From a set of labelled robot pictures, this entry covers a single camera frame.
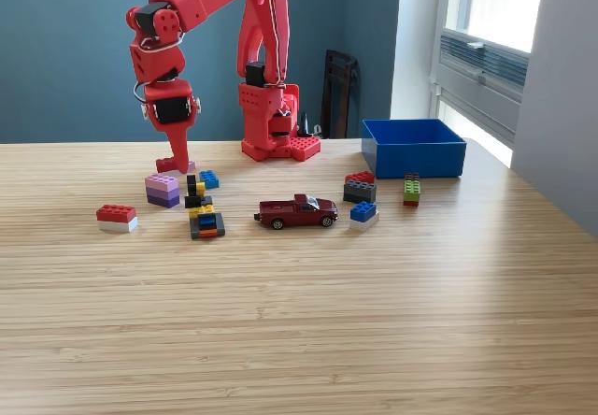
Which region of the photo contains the blue and white brick stack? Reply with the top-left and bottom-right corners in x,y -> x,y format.
349,200 -> 380,233

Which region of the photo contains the grey window vent unit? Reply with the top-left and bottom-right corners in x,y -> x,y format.
438,30 -> 531,90

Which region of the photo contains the pink and purple brick stack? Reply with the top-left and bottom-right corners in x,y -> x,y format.
144,172 -> 181,209

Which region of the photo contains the red and white brick stack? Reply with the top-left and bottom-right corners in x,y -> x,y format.
95,204 -> 139,234

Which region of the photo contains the dark grey lego brick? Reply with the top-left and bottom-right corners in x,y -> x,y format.
342,179 -> 377,205

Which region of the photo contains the dark red toy pickup car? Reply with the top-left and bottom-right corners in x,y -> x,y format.
253,193 -> 339,231

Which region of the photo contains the black table clamp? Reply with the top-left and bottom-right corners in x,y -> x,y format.
297,112 -> 324,139

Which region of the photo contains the dark folded chair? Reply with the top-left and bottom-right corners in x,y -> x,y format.
320,49 -> 362,139

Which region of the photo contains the blue plastic bin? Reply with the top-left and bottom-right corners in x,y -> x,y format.
360,118 -> 467,180

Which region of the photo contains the green brick stack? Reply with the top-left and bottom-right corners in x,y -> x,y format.
403,172 -> 421,208

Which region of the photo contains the yellow toy digger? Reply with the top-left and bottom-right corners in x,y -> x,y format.
183,174 -> 226,241

